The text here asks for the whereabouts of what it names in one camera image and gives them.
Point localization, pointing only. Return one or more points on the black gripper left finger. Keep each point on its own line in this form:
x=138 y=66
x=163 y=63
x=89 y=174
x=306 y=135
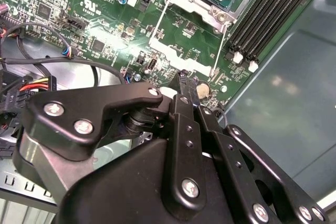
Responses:
x=78 y=103

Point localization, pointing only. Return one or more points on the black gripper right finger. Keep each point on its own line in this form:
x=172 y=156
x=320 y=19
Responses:
x=236 y=161

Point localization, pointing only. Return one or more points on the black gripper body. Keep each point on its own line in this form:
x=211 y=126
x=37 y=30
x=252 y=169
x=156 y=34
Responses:
x=126 y=187

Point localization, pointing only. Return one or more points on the metal socket cover frame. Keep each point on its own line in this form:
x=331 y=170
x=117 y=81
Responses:
x=181 y=58

